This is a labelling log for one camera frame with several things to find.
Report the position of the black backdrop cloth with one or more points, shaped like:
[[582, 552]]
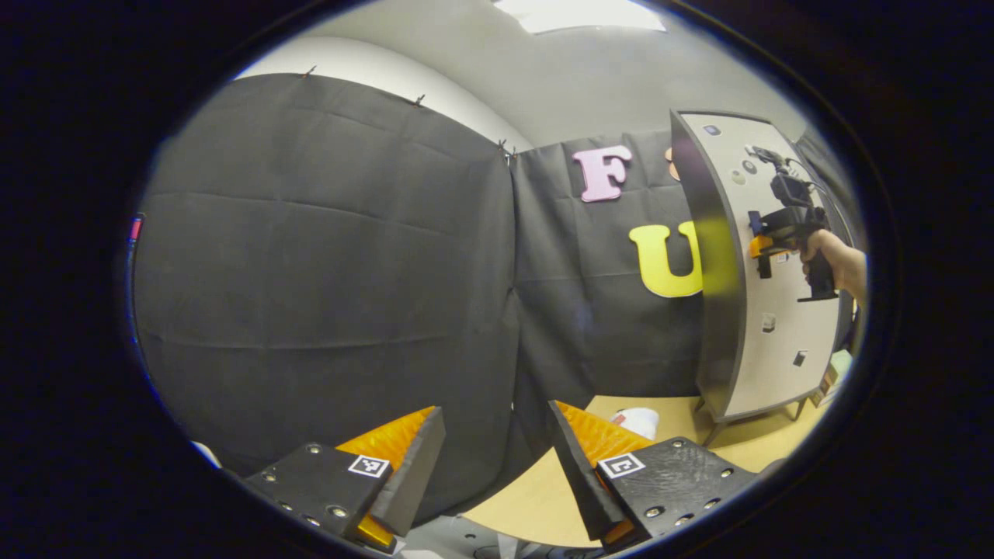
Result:
[[311, 272]]

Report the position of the large ceiling light panel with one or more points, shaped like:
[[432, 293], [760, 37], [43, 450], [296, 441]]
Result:
[[578, 14]]

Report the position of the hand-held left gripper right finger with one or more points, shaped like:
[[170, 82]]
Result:
[[578, 481]]

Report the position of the beige cabinet door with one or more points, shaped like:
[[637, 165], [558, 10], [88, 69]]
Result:
[[776, 349]]

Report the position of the white plastic container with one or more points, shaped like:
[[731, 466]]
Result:
[[641, 423]]

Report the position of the brown book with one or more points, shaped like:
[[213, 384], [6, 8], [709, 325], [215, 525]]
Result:
[[825, 388]]

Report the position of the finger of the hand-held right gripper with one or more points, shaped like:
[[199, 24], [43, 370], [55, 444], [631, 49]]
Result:
[[761, 247]]

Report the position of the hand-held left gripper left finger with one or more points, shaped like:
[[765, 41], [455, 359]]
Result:
[[415, 473]]

